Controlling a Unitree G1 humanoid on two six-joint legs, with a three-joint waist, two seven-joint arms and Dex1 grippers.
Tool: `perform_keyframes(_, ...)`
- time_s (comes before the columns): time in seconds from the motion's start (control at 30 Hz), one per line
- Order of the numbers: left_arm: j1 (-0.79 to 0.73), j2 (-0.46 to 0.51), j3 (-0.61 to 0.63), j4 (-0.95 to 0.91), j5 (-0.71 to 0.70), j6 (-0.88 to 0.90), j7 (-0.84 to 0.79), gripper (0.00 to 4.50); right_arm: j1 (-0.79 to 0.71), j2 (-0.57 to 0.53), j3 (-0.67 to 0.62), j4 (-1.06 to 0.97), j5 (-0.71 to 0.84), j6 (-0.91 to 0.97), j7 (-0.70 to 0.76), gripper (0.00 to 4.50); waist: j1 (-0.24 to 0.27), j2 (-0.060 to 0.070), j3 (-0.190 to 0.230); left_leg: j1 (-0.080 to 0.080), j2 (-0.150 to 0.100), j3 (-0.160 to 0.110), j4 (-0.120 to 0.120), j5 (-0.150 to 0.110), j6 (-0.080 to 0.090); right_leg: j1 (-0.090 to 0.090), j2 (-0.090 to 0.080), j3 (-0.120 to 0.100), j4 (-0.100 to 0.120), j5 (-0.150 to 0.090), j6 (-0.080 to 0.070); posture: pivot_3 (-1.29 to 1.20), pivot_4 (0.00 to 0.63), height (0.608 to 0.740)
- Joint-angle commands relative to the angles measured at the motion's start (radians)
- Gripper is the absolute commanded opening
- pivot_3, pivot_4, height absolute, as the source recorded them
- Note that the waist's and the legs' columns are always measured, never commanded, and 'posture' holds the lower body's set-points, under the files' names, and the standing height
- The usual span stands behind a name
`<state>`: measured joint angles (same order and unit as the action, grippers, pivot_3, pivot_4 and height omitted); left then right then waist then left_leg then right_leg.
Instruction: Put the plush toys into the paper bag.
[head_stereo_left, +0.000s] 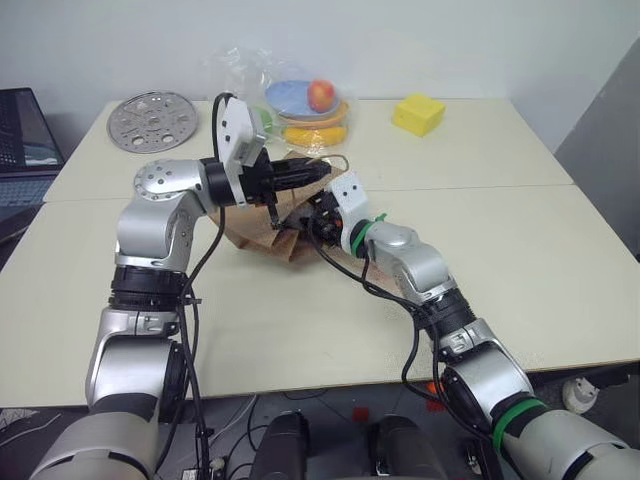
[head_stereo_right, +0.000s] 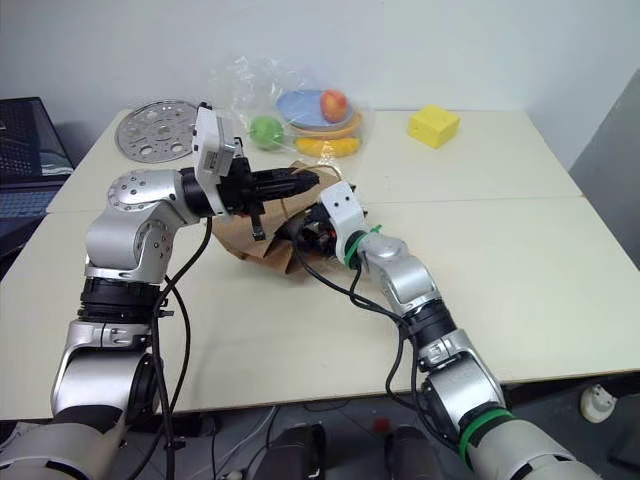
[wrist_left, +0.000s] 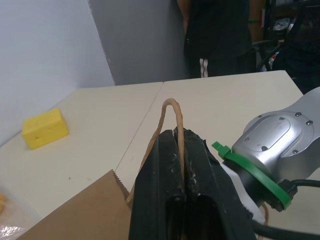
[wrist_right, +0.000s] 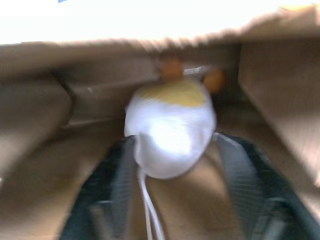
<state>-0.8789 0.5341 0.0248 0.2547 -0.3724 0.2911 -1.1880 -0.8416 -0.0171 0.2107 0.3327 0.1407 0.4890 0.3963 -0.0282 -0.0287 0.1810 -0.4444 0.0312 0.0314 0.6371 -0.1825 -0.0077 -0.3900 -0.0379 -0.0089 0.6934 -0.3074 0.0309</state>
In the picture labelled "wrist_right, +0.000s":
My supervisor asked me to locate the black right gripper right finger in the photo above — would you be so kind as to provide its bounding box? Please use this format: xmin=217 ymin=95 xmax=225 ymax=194
xmin=216 ymin=132 xmax=320 ymax=240

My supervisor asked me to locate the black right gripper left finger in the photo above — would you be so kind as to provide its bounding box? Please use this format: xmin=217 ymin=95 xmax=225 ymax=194
xmin=59 ymin=136 xmax=139 ymax=240

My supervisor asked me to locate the white and yellow plush toy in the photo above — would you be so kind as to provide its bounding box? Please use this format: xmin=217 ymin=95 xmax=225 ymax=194
xmin=124 ymin=56 xmax=226 ymax=240

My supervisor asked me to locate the brown cardboard box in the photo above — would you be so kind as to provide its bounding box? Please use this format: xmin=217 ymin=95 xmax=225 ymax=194
xmin=0 ymin=4 xmax=320 ymax=240

